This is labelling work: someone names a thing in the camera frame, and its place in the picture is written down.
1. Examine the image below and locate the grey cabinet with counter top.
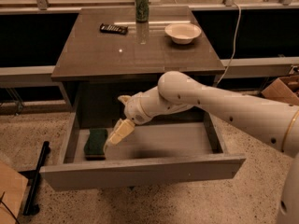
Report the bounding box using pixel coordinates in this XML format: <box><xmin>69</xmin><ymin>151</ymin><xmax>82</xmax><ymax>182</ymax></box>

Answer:
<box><xmin>52</xmin><ymin>6</ymin><xmax>224</xmax><ymax>129</ymax></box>

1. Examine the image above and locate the cardboard box left corner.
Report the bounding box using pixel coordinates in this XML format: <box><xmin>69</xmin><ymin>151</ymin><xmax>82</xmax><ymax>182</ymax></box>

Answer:
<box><xmin>0</xmin><ymin>161</ymin><xmax>28</xmax><ymax>224</ymax></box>

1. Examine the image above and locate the black remote control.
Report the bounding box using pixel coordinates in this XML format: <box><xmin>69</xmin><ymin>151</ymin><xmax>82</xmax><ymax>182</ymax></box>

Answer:
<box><xmin>99</xmin><ymin>23</ymin><xmax>128</xmax><ymax>35</ymax></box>

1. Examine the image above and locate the cardboard box right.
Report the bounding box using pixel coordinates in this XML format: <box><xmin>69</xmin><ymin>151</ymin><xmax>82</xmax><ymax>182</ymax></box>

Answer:
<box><xmin>262</xmin><ymin>75</ymin><xmax>299</xmax><ymax>105</ymax></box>

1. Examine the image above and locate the open grey top drawer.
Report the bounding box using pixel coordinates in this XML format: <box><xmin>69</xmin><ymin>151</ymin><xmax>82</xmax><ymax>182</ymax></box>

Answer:
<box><xmin>39</xmin><ymin>81</ymin><xmax>247</xmax><ymax>192</ymax></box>

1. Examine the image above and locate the white cable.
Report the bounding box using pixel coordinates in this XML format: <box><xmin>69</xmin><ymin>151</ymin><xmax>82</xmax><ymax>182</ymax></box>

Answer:
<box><xmin>216</xmin><ymin>2</ymin><xmax>243</xmax><ymax>86</ymax></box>

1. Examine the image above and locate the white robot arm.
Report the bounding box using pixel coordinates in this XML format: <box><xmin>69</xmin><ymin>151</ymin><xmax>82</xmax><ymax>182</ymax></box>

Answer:
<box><xmin>105</xmin><ymin>71</ymin><xmax>299</xmax><ymax>224</ymax></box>

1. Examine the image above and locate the black metal bar stand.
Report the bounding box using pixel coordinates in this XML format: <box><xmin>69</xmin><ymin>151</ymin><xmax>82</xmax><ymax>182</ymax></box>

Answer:
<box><xmin>21</xmin><ymin>141</ymin><xmax>50</xmax><ymax>216</ymax></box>

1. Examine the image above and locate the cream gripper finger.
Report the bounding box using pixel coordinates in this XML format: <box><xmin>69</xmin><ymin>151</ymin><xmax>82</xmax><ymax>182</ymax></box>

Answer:
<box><xmin>118</xmin><ymin>95</ymin><xmax>131</xmax><ymax>105</ymax></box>
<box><xmin>104</xmin><ymin>119</ymin><xmax>135</xmax><ymax>151</ymax></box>

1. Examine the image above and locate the white ceramic bowl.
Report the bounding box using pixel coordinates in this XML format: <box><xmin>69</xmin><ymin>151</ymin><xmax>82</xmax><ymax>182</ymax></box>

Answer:
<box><xmin>164</xmin><ymin>23</ymin><xmax>202</xmax><ymax>45</ymax></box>

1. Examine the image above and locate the green soda can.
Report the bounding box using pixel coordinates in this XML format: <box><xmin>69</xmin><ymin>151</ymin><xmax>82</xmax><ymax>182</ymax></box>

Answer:
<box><xmin>135</xmin><ymin>0</ymin><xmax>150</xmax><ymax>22</ymax></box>

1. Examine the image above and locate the green and yellow sponge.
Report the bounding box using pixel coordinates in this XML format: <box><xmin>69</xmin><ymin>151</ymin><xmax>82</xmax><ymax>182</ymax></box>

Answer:
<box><xmin>83</xmin><ymin>129</ymin><xmax>107</xmax><ymax>160</ymax></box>

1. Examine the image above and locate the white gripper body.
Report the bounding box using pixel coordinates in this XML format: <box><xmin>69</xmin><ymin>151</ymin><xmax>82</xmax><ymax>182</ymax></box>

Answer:
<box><xmin>124</xmin><ymin>87</ymin><xmax>192</xmax><ymax>125</ymax></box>

